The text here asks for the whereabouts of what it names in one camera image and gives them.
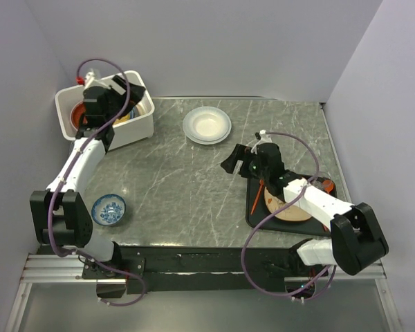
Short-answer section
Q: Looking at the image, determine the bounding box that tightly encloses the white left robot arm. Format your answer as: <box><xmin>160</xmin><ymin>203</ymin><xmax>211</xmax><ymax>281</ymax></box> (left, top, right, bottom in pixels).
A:
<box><xmin>30</xmin><ymin>73</ymin><xmax>146</xmax><ymax>278</ymax></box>

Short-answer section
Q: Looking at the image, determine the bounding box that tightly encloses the beige plate on tray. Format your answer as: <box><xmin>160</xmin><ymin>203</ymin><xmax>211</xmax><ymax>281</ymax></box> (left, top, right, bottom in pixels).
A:
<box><xmin>264</xmin><ymin>187</ymin><xmax>312</xmax><ymax>222</ymax></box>

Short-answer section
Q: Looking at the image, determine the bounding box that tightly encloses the beige floral plate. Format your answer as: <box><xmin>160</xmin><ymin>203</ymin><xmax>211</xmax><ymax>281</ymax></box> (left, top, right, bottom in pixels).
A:
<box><xmin>133</xmin><ymin>100</ymin><xmax>149</xmax><ymax>117</ymax></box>

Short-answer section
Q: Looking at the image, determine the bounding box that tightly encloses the blue white patterned bowl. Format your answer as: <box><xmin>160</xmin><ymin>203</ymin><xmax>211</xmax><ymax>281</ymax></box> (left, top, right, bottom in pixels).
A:
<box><xmin>91</xmin><ymin>194</ymin><xmax>127</xmax><ymax>226</ymax></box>

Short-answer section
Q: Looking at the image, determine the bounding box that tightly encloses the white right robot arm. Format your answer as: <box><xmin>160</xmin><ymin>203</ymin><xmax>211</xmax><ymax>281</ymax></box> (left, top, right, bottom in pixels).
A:
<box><xmin>221</xmin><ymin>142</ymin><xmax>389</xmax><ymax>275</ymax></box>

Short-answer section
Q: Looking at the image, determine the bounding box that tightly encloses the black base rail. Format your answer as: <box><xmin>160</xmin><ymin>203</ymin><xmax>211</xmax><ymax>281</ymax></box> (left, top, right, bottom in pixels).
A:
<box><xmin>82</xmin><ymin>246</ymin><xmax>323</xmax><ymax>294</ymax></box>

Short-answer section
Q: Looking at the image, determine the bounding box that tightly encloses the red plate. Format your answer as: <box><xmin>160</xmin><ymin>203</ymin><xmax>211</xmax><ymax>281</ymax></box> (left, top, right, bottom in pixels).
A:
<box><xmin>70</xmin><ymin>102</ymin><xmax>87</xmax><ymax>131</ymax></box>

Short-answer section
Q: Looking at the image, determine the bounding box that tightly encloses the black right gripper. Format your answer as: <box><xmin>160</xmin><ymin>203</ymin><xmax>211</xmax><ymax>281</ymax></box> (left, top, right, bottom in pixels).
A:
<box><xmin>221</xmin><ymin>144</ymin><xmax>269</xmax><ymax>181</ymax></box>

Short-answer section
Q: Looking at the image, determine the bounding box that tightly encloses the orange spoon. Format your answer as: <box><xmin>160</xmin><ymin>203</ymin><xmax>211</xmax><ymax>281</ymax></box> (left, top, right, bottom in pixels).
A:
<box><xmin>322</xmin><ymin>179</ymin><xmax>335</xmax><ymax>194</ymax></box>

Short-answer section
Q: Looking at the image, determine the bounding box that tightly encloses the clear glass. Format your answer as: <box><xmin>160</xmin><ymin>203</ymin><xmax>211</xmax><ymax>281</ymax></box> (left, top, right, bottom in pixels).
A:
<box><xmin>312</xmin><ymin>172</ymin><xmax>329</xmax><ymax>191</ymax></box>

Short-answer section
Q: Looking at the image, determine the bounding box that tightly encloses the white plastic bin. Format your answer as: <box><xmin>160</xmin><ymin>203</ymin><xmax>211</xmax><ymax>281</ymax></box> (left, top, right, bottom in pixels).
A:
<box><xmin>55</xmin><ymin>71</ymin><xmax>155</xmax><ymax>150</ymax></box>

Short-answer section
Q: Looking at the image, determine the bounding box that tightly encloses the aluminium frame rail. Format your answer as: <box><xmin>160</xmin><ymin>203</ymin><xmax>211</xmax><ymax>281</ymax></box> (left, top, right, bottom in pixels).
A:
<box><xmin>6</xmin><ymin>246</ymin><xmax>385</xmax><ymax>331</ymax></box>

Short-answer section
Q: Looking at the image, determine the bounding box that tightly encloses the black tray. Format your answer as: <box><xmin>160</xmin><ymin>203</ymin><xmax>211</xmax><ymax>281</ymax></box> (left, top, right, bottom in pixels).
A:
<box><xmin>245</xmin><ymin>178</ymin><xmax>330</xmax><ymax>237</ymax></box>

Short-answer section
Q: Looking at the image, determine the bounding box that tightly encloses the orange fork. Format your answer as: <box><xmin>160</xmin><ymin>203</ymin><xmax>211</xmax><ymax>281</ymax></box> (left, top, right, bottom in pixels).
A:
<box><xmin>250</xmin><ymin>179</ymin><xmax>265</xmax><ymax>215</ymax></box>

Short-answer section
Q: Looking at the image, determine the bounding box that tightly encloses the yellow woven plate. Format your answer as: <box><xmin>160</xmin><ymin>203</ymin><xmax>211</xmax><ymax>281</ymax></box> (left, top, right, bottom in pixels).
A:
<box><xmin>113</xmin><ymin>113</ymin><xmax>129</xmax><ymax>125</ymax></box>

